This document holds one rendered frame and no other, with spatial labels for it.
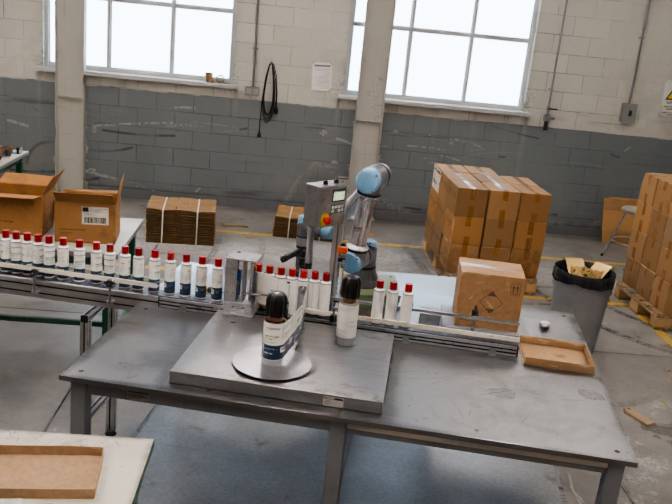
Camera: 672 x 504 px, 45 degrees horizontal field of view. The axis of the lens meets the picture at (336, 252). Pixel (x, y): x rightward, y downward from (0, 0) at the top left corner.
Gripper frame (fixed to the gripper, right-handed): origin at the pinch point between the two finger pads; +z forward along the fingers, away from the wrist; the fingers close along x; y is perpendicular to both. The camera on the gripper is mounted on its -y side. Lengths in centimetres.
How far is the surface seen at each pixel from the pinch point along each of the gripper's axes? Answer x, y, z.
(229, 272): -52, -30, -20
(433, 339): -58, 62, 2
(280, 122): 500, -21, -12
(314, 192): -41, 4, -56
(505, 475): -62, 104, 66
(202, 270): -37, -44, -15
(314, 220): -43, 5, -44
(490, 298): -38, 90, -12
